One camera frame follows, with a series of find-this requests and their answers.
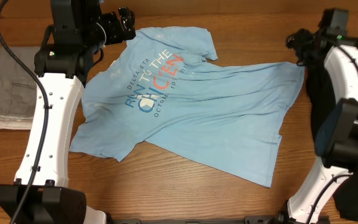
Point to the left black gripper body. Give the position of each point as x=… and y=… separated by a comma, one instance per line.
x=113, y=34

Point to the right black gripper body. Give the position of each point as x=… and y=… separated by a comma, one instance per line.
x=303, y=46

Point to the light blue printed t-shirt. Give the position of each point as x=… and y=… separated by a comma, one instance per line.
x=166, y=90

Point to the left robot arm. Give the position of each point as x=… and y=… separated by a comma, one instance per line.
x=40, y=192

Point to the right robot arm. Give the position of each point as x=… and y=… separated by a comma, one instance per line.
x=333, y=25

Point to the folded grey trousers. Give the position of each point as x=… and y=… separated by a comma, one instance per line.
x=17, y=88

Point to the folded beige cloth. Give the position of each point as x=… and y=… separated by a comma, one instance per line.
x=15, y=122

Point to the black polo shirt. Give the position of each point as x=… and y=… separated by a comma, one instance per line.
x=332, y=87

